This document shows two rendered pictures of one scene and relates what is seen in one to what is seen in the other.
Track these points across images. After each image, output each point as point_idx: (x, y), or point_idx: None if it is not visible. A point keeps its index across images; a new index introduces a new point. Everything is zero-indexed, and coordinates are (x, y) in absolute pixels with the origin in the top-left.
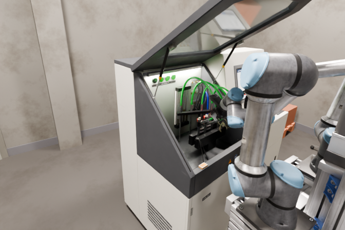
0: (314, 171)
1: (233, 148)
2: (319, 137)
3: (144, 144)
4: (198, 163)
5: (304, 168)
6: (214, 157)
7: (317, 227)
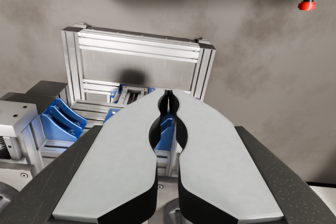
0: (166, 206)
1: None
2: None
3: None
4: None
5: (165, 193)
6: None
7: None
